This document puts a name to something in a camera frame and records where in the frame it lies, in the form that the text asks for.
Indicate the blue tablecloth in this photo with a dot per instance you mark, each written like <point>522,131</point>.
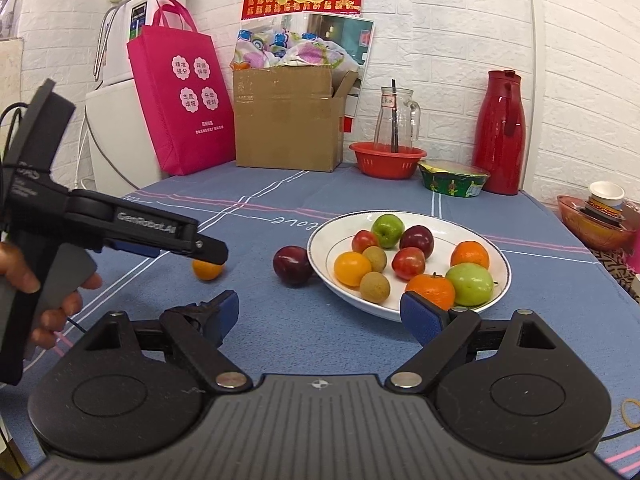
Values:
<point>309,330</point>

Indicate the brown longan in plate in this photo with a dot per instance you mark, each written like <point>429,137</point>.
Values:
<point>377,257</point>

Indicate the person's left hand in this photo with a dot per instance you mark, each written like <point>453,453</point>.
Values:
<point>20,276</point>

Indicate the white paper cup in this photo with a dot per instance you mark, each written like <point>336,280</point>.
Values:
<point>607,193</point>

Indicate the yellow orange in plate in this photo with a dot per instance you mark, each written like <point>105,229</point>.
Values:
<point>350,268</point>

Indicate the dark plum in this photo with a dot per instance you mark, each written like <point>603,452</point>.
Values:
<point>419,237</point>
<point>292,265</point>

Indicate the orange at plate back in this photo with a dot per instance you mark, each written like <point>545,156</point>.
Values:
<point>470,251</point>

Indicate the pink tote bag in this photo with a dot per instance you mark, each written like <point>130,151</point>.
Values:
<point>182,92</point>

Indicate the red thermos jug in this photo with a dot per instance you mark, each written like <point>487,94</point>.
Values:
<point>501,133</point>

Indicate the cardboard box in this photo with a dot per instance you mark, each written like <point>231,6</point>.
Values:
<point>290,117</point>

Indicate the small red fruit in plate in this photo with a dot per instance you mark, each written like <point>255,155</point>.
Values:
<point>364,239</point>

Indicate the floral cloth in box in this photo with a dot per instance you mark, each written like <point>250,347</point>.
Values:
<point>268,48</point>

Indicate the brown tray with cups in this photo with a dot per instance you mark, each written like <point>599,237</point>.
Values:
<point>594,233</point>

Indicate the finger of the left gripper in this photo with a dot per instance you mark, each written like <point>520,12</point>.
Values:
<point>98,221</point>

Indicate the glass pitcher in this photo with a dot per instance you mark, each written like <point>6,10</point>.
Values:
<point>398,123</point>

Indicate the dark plum near plate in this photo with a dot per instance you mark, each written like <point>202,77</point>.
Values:
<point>292,265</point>

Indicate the red plastic basket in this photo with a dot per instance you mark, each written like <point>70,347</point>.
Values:
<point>378,161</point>

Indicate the green foil bowl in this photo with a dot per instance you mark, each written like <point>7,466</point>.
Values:
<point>452,178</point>

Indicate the orange tangerine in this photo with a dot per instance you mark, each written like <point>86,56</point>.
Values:
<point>206,271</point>

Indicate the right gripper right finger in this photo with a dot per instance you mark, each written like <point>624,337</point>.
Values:
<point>449,339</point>

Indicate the white plate with rim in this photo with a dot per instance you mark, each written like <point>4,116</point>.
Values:
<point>335,237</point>

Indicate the red plum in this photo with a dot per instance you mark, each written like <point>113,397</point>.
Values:
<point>408,263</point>

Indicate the white appliance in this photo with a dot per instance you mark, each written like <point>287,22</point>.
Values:
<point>122,155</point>

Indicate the brown longan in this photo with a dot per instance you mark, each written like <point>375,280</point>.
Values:
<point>374,287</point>
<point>377,257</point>

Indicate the pale green apple in plate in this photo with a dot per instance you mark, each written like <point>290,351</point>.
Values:
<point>472,283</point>

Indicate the dark plum front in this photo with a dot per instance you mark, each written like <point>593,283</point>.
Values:
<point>419,237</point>

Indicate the black straw in pitcher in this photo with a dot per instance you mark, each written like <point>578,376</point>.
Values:
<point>395,132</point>

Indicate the large tangerine in plate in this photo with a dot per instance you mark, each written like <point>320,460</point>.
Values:
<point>434,288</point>

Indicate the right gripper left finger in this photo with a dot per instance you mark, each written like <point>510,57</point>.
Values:
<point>190,338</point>

